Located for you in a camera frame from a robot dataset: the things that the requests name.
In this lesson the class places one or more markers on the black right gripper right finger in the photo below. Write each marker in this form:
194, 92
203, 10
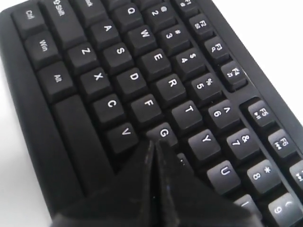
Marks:
184, 201

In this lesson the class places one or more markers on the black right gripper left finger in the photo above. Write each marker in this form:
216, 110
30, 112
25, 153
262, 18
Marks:
125, 202

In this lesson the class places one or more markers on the black computer keyboard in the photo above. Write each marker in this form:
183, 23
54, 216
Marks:
91, 79

